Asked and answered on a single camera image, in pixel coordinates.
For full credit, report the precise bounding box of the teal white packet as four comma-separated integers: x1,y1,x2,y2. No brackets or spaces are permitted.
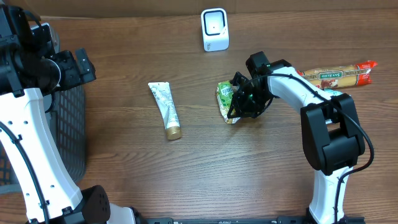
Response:
320,89,347,100

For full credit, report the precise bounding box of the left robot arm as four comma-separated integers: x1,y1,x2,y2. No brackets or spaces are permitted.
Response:
1,4,138,224

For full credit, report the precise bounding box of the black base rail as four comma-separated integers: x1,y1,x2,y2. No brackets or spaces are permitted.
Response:
133,216,366,224

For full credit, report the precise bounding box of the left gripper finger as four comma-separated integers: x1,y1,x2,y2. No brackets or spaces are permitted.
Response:
81,68,96,84
75,48,93,73

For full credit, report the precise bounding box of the grey plastic basket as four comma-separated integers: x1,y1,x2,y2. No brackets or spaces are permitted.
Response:
1,22,86,195

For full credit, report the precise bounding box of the white barcode scanner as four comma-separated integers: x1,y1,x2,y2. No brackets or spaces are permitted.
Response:
201,8,229,52

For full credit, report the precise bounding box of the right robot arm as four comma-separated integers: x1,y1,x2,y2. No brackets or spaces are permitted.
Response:
227,52,365,223

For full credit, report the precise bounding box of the red spaghetti packet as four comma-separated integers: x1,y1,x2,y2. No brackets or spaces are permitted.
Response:
297,60,378,90

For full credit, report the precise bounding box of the white tube gold cap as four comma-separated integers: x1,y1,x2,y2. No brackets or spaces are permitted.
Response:
148,82,182,141

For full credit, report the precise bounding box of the green snack packet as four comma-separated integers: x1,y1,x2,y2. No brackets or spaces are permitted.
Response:
215,81,239,124

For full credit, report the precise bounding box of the cardboard box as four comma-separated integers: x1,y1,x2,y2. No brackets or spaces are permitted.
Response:
1,0,397,19

